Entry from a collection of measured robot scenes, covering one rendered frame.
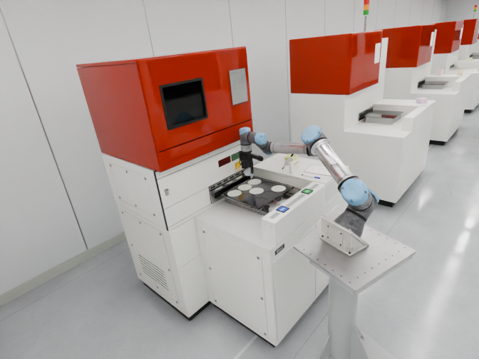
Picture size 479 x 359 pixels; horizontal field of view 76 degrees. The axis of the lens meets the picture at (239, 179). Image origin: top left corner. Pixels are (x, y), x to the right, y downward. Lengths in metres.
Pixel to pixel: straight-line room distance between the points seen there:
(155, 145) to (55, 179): 1.62
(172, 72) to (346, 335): 1.77
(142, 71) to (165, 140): 0.37
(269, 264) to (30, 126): 2.24
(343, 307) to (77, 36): 2.90
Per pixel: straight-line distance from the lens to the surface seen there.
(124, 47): 3.38
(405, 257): 1.72
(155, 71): 1.70
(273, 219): 1.67
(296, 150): 1.94
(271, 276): 1.79
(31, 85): 3.06
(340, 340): 2.12
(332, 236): 1.69
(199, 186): 2.03
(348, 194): 1.53
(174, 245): 2.05
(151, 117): 1.69
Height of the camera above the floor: 1.84
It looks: 24 degrees down
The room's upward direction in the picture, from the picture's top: 6 degrees counter-clockwise
